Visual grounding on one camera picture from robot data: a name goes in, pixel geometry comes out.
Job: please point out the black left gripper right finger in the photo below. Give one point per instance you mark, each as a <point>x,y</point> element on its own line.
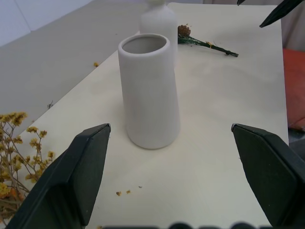
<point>269,171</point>

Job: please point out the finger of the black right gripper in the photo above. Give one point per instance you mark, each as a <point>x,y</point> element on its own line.
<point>281,13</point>
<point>240,2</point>

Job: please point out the small dark twig bit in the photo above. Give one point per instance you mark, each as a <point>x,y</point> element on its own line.
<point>50,104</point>

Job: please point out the white bottle-shaped ceramic vase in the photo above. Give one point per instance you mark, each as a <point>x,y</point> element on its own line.
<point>158,21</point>

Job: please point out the brown dried flower green stem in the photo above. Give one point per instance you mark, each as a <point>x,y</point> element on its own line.
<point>202,43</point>

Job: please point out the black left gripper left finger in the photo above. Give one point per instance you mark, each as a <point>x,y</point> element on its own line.
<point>71,176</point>

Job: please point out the red object beside table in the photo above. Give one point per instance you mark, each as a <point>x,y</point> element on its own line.
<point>295,88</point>

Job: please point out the white tapered ceramic vase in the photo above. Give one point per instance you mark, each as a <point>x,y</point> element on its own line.
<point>149,95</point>

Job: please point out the yellow petal crumb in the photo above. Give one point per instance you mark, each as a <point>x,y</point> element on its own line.
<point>118,193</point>
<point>96,64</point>
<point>128,191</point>

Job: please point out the yellow dried flower bunch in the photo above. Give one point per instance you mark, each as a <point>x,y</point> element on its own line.
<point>14,152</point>

